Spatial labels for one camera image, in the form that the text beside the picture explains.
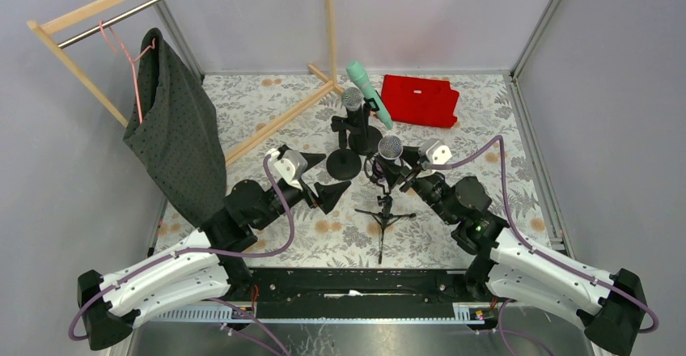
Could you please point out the red folded cloth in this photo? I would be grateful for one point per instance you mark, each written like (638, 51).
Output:
(420, 101)

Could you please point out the black glitter microphone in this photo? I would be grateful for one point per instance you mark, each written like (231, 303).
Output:
(353, 100)

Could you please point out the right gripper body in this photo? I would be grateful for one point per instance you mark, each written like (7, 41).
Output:
(409, 176)

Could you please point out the purple glitter microphone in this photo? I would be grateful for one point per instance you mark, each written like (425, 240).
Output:
(389, 155)

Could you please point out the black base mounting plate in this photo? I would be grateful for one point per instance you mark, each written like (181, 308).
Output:
(282, 293)

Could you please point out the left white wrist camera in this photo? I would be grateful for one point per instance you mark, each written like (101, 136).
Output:
(286, 168)

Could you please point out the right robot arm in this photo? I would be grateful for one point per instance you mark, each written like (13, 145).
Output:
(608, 307)

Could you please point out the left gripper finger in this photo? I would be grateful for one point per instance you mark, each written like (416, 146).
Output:
(327, 196)
(309, 160)

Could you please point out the dark grey dotted garment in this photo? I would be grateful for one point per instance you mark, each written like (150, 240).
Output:
(174, 133)

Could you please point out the black tripod shock-mount stand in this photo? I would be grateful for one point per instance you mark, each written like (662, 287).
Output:
(373, 168)

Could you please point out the black round-base mic stand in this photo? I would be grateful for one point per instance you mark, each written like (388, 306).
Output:
(363, 138)

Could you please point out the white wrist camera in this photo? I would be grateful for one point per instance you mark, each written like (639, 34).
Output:
(286, 168)
(433, 152)

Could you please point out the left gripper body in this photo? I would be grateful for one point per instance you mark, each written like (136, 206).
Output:
(306, 184)

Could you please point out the wooden clothes rack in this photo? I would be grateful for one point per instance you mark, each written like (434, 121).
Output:
(45, 32)

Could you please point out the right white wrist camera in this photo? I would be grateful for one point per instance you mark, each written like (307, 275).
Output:
(433, 152)

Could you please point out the mint green microphone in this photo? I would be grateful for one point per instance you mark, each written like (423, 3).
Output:
(360, 78)

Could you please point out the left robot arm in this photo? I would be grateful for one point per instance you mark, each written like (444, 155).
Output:
(209, 262)

